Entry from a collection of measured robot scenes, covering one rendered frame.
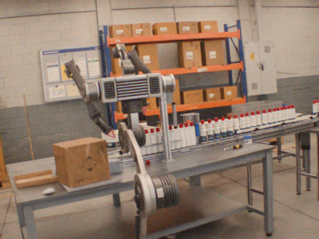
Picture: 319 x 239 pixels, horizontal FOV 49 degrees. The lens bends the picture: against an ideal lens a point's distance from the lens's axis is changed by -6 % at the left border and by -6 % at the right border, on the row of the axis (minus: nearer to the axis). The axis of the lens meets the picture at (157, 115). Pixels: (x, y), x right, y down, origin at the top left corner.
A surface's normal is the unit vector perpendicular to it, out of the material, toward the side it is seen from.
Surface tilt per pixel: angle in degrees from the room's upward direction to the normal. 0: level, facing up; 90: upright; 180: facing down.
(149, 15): 90
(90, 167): 90
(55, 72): 90
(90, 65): 90
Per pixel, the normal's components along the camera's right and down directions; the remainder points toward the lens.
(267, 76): 0.30, 0.07
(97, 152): 0.58, 0.03
